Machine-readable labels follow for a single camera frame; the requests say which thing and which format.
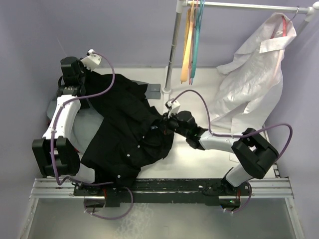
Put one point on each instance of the silver clothes rack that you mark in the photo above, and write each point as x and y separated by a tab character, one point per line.
311	12

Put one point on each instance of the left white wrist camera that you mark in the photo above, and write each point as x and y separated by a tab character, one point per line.
92	60

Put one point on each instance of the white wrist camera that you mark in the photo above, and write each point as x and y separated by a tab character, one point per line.
172	107
92	60

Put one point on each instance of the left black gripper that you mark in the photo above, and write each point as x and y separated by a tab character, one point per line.
81	65

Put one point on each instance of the white hanging shirt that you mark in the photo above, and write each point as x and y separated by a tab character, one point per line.
252	83

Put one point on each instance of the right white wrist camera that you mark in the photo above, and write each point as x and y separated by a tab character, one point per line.
172	107

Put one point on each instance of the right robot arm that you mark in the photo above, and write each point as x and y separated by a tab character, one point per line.
255	154

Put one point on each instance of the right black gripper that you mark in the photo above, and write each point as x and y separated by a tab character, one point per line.
166	121

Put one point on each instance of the teal hanger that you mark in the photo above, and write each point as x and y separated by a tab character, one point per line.
199	13

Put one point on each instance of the black button shirt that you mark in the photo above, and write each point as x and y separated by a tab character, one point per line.
132	133

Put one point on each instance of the pink hanger under white shirt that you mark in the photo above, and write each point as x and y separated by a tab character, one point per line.
281	36

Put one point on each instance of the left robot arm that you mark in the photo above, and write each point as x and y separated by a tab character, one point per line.
54	151

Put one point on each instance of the aluminium frame rail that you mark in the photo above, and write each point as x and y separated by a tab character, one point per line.
266	188

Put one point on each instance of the orange hanger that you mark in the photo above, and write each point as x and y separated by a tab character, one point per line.
188	47

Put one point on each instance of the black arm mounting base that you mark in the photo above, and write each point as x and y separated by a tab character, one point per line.
210	192

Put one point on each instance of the grey shirt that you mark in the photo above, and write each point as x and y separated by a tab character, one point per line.
84	127

